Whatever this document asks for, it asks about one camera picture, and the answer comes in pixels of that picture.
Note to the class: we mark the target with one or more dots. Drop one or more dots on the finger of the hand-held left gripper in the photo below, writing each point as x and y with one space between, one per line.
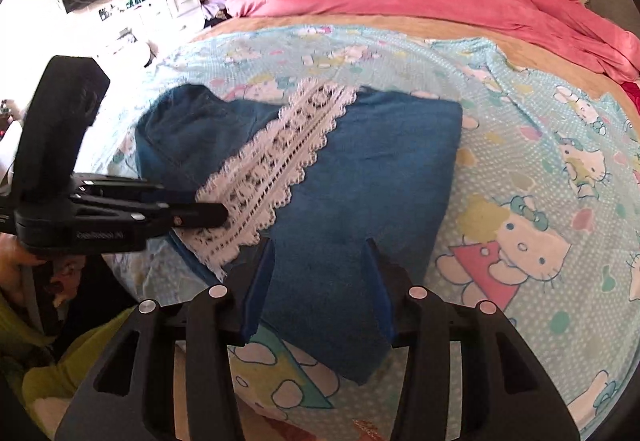
197 215

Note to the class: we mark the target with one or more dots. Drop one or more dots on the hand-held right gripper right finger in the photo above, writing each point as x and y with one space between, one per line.
378 293

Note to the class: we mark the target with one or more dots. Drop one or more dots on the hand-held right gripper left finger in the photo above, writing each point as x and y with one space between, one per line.
257 291

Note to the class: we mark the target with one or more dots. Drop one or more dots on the blue denim pants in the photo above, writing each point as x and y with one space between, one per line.
350 181

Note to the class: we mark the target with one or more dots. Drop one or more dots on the person's left hand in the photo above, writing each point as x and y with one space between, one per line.
17 251

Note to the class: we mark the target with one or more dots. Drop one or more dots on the white dresser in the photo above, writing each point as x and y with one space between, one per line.
160 11

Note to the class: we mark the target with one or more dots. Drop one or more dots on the light blue cartoon printed sheet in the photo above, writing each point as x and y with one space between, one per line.
530 171

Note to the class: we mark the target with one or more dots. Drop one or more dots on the purple cloth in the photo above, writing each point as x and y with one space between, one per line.
215 8

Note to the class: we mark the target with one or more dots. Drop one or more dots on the beige bed blanket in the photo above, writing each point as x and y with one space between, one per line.
540 38

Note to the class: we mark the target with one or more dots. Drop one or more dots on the red cloth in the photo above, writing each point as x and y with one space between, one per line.
632 93

